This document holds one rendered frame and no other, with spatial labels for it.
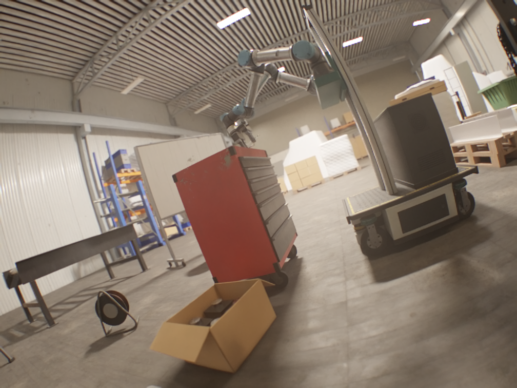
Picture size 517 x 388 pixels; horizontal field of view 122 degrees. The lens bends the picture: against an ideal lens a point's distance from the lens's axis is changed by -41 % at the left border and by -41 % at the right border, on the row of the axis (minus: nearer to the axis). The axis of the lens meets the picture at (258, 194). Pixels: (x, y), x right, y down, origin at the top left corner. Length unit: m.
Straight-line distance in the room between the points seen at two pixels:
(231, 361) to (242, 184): 0.92
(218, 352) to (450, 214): 1.44
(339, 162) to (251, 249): 7.48
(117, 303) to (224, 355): 1.17
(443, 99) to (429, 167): 2.95
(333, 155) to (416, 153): 7.24
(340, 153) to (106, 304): 8.07
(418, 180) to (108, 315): 2.34
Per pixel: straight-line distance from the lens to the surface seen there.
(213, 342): 1.00
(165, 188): 3.90
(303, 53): 1.46
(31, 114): 9.99
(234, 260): 1.53
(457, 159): 3.81
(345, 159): 8.73
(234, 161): 1.39
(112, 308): 2.03
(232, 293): 1.38
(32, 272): 3.58
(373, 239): 1.57
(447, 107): 4.46
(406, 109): 1.59
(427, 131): 1.61
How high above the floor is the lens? 0.66
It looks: 1 degrees down
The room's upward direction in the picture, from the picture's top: 21 degrees counter-clockwise
